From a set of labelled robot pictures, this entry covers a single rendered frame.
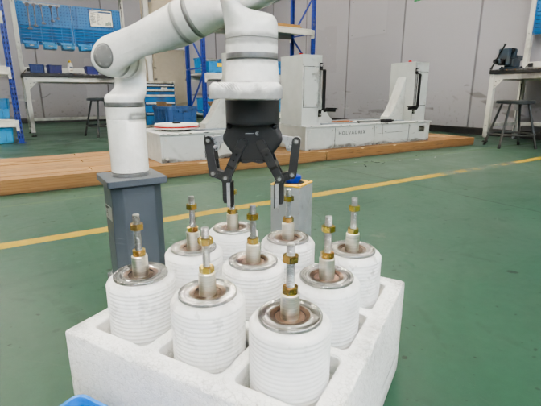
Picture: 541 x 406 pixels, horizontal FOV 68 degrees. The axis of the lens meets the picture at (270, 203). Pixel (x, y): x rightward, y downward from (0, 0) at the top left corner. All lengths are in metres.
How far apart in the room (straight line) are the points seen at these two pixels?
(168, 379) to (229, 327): 0.09
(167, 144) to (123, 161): 1.61
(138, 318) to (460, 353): 0.64
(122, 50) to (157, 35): 0.09
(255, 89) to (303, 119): 2.73
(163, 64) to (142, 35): 6.02
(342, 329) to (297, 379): 0.13
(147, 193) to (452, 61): 5.57
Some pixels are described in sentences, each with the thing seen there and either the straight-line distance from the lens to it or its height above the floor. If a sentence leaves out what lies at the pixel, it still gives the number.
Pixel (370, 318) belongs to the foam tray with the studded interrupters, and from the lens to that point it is 0.64.
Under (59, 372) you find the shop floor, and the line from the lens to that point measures 0.90.
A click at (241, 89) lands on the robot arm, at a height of 0.51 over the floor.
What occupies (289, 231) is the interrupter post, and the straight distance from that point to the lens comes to 0.71.
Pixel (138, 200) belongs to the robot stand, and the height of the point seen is 0.25.
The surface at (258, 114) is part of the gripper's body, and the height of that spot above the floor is 0.47.
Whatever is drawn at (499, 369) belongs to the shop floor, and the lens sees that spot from 0.93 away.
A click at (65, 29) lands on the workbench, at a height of 1.36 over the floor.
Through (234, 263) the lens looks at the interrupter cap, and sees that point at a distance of 0.62.
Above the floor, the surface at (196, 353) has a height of 0.19.
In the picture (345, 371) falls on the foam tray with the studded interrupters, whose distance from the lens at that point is 0.53.
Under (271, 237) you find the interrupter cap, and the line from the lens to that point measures 0.72.
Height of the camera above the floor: 0.50
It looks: 15 degrees down
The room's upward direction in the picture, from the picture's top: straight up
